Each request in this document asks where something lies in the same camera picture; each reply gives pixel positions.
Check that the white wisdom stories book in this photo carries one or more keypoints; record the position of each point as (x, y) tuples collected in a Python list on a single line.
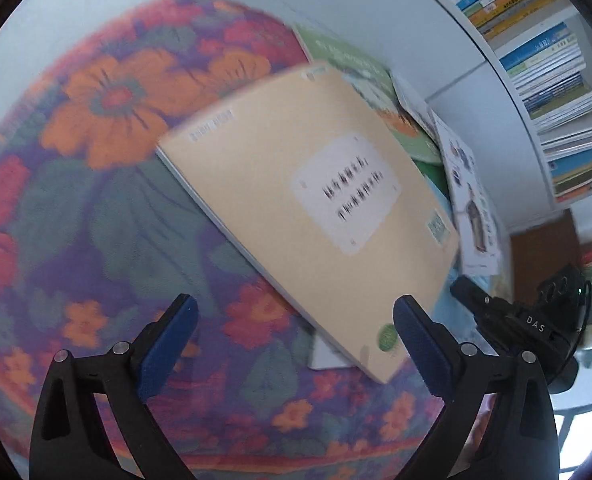
[(479, 251)]

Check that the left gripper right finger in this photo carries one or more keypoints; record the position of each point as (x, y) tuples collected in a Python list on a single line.
[(497, 421)]

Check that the floral quilted mat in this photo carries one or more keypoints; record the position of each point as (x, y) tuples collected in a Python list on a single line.
[(97, 238)]

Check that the beige cover book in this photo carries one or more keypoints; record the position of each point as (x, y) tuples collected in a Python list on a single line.
[(308, 183)]

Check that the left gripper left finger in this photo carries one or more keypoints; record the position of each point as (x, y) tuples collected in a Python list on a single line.
[(69, 440)]

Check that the green world history book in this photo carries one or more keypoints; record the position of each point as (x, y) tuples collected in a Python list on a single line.
[(373, 83)]

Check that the brown wooden cabinet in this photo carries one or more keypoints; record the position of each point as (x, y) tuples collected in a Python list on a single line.
[(540, 252)]

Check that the white bookshelf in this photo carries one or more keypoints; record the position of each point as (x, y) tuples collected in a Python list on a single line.
[(545, 58)]

